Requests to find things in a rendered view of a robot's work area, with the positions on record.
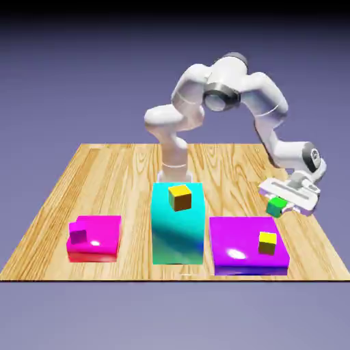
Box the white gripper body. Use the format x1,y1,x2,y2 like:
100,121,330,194
258,177,321,217

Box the small green cube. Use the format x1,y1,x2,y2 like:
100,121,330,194
265,196,288,219

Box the small yellow cube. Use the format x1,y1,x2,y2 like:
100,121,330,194
258,231,278,256

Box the small orange cube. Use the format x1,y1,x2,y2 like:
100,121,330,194
167,184,193,213

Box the small purple cube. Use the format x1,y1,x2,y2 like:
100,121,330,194
70,229,88,245

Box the large purple box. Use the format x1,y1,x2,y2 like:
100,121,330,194
208,216,291,276

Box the large cyan box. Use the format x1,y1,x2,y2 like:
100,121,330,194
150,182,206,266

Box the large pink box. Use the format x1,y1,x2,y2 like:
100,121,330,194
66,215,122,263

